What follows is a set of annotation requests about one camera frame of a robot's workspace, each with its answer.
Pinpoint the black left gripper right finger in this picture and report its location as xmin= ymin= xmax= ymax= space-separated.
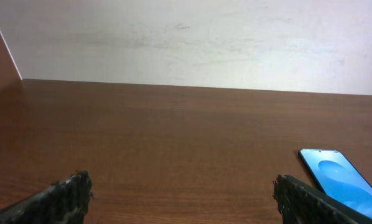
xmin=273 ymin=175 xmax=372 ymax=224

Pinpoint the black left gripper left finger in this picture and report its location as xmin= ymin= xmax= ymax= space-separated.
xmin=0 ymin=170 xmax=93 ymax=224

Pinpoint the blue screen smartphone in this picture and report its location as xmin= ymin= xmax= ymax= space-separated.
xmin=298 ymin=149 xmax=372 ymax=219

